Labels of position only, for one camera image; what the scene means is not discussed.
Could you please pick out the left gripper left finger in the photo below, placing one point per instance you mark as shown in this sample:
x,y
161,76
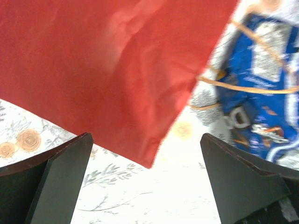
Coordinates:
x,y
44,189

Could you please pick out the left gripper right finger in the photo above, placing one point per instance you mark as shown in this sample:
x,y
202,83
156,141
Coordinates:
x,y
248,189

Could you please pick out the red paper bag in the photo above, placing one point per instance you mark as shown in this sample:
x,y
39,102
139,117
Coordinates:
x,y
122,70

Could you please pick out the blue chips bag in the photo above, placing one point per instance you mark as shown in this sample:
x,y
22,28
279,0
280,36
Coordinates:
x,y
264,122

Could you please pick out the floral table mat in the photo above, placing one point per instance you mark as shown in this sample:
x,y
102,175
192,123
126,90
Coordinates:
x,y
116,190

